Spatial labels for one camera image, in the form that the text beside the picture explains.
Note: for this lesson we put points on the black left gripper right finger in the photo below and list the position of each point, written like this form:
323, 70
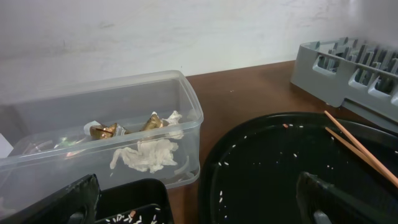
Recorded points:
321, 202

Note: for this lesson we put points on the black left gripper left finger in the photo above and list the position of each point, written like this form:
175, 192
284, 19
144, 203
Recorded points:
75, 203

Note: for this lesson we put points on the food scraps pile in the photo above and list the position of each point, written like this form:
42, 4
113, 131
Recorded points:
144, 215

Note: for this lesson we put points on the gold candy wrapper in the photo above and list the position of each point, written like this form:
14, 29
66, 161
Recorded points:
99, 131

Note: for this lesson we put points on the wooden chopstick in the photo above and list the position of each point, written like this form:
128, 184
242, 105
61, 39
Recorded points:
352, 148
385, 171

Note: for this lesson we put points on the white tissue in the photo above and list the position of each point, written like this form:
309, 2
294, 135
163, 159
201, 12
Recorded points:
152, 155

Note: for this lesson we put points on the clear plastic waste bin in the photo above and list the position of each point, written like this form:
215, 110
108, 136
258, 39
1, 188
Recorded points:
44, 147

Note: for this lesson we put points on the grey dishwasher rack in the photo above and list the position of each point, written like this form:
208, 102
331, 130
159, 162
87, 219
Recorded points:
357, 74

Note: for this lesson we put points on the black rectangular tray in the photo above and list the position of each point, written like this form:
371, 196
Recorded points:
138, 194

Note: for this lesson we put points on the round black tray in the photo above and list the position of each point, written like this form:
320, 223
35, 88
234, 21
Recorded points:
251, 174

